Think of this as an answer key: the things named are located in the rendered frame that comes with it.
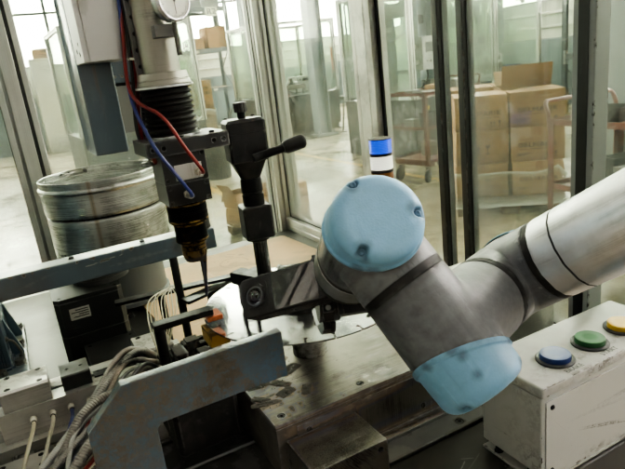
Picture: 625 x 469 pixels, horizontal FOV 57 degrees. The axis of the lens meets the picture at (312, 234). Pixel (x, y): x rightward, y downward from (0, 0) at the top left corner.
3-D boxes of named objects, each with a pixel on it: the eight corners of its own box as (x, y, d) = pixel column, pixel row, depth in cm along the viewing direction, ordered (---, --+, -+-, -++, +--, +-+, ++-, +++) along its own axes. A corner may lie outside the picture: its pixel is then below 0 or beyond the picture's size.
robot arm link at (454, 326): (559, 332, 47) (472, 228, 49) (503, 400, 39) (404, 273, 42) (492, 370, 52) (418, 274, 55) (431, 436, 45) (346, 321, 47)
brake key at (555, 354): (552, 355, 80) (552, 342, 80) (578, 367, 77) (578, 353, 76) (532, 364, 79) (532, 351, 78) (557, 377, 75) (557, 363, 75)
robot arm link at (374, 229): (375, 293, 41) (304, 201, 43) (353, 319, 51) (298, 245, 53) (458, 233, 43) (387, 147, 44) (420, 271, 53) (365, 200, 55)
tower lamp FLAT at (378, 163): (384, 166, 117) (383, 151, 116) (398, 167, 113) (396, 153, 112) (366, 169, 115) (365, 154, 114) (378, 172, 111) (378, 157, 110)
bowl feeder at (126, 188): (167, 270, 179) (144, 155, 168) (197, 300, 152) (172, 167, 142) (63, 298, 166) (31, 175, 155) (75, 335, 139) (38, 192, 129)
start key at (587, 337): (586, 340, 83) (587, 327, 83) (611, 350, 80) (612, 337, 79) (567, 348, 82) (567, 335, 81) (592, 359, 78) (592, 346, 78)
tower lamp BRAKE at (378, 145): (383, 150, 116) (382, 135, 115) (396, 152, 112) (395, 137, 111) (365, 154, 114) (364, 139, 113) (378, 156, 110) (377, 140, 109)
